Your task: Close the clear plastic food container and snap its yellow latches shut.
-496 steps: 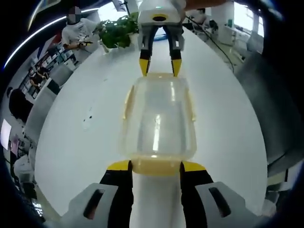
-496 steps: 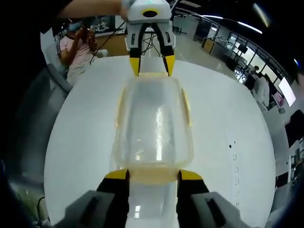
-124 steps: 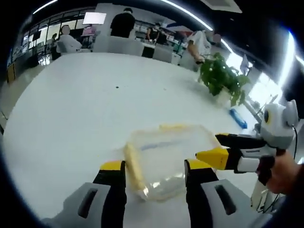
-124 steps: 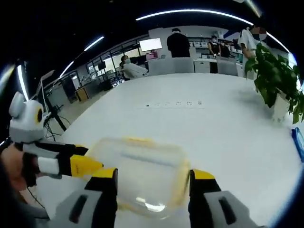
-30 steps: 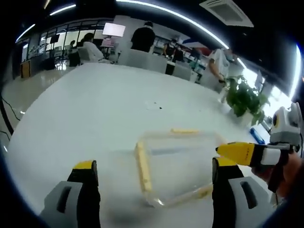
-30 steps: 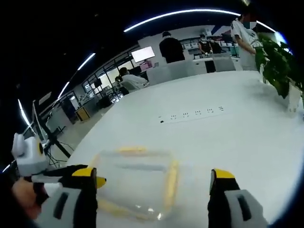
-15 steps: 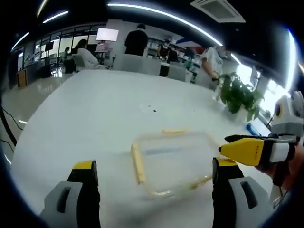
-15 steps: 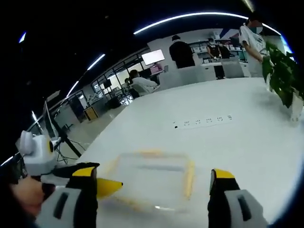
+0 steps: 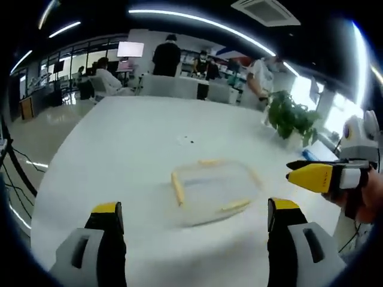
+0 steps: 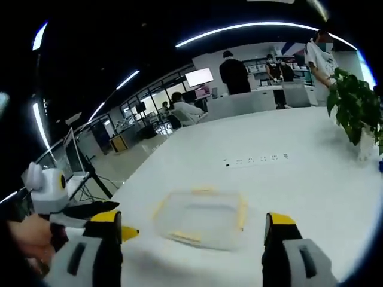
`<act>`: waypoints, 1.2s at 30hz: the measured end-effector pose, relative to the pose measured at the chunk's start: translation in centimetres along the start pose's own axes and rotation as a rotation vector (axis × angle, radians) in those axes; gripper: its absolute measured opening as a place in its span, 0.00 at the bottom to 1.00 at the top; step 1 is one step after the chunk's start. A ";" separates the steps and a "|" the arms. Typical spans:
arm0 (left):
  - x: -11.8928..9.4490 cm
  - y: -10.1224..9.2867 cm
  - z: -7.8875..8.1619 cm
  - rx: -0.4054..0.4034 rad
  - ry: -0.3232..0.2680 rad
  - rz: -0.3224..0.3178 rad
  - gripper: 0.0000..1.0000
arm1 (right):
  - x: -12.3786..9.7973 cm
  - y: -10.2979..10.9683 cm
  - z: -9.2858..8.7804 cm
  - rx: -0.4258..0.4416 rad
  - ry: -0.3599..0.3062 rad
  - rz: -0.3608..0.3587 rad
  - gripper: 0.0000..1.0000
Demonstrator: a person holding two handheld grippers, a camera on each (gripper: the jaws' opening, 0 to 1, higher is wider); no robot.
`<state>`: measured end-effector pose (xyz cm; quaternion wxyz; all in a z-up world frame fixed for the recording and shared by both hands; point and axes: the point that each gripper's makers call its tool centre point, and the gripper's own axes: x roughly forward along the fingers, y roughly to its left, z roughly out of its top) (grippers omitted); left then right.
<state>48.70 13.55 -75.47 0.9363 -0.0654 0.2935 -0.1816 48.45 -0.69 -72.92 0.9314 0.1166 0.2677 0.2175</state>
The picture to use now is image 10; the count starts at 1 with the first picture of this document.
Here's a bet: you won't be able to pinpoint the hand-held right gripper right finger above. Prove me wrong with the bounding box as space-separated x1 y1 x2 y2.
262 212 339 287

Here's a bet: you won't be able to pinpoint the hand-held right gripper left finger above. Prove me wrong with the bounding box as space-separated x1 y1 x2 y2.
44 210 124 287

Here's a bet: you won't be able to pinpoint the person's left hand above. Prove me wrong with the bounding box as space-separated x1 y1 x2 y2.
7 212 70 271

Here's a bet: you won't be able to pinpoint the black tripod stand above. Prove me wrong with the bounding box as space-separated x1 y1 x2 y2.
78 155 114 201

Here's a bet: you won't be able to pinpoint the open laptop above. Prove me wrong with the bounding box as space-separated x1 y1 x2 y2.
63 127 91 194

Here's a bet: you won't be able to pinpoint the clear plastic container yellow clips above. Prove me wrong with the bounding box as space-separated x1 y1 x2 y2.
151 185 248 252

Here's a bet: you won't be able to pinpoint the yellow cabinet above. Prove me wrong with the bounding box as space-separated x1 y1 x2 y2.
109 134 130 154

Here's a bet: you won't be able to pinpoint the table socket strip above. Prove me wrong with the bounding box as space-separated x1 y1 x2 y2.
222 152 291 169

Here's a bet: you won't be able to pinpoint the white plant pot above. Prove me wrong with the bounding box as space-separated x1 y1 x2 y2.
357 127 377 161

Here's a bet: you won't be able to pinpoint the green potted plant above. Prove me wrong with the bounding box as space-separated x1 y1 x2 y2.
326 67 383 157

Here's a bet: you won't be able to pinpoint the curved ceiling light strip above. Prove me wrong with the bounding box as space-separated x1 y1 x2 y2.
175 22 357 50

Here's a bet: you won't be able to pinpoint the wall monitor screen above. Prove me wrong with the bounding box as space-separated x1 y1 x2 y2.
184 68 215 88

